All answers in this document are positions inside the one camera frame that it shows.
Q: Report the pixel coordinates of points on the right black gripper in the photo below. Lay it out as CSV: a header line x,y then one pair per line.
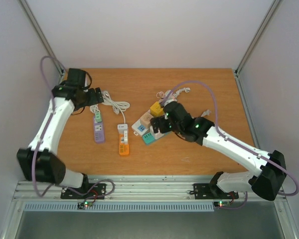
x,y
157,123

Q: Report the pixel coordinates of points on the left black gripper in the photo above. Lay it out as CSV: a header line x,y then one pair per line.
x,y
94,99

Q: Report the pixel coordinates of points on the white cube socket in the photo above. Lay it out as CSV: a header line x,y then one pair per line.
x,y
157,135

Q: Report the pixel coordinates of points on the yellow cube socket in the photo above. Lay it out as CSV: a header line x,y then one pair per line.
x,y
156,110

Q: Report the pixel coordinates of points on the green small adapter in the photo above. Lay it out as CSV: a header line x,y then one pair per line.
x,y
98,117

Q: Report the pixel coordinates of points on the beige cube socket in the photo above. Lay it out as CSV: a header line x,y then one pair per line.
x,y
145,119

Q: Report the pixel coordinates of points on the white charger with pink cable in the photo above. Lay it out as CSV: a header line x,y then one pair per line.
x,y
161,95

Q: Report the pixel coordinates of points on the small white USB charger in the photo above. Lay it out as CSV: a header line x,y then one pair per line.
x,y
122,127

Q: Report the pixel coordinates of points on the white adapter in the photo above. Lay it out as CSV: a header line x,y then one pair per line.
x,y
124,138

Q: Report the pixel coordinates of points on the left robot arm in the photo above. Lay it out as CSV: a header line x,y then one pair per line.
x,y
39,161

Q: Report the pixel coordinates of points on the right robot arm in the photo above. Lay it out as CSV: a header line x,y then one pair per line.
x,y
265,172

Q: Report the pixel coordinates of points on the white plug of long strip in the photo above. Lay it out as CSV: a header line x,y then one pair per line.
x,y
178,92

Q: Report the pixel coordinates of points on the teal power strip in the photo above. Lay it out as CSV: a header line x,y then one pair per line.
x,y
148,138

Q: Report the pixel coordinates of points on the long white power strip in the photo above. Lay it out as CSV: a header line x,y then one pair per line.
x,y
139,129

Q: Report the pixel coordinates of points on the purple power strip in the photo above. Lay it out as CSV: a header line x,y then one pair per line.
x,y
99,132

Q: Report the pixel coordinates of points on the orange power strip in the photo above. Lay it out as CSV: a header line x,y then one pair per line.
x,y
124,150

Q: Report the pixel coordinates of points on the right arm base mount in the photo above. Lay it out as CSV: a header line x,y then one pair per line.
x,y
208,191

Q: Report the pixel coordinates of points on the aluminium rail frame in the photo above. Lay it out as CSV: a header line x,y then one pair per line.
x,y
129,188

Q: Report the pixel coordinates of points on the grey slotted cable duct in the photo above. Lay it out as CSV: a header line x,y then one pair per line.
x,y
124,207

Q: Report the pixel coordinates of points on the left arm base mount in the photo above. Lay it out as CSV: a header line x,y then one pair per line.
x,y
97,191

